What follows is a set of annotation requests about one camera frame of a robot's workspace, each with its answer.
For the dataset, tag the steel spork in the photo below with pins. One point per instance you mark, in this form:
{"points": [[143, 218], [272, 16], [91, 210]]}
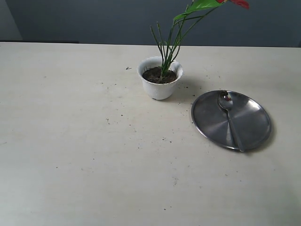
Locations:
{"points": [[226, 103]]}

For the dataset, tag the white plastic flower pot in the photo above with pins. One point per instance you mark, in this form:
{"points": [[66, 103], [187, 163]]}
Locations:
{"points": [[159, 91]]}

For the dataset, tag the red artificial flower with stems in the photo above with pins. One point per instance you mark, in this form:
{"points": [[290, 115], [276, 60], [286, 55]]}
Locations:
{"points": [[182, 24]]}

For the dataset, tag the brown soil clump with roots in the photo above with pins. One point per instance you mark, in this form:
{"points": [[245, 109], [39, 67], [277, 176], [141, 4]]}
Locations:
{"points": [[154, 75]]}

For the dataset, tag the round steel plate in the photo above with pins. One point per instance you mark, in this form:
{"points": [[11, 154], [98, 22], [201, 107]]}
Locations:
{"points": [[250, 119]]}

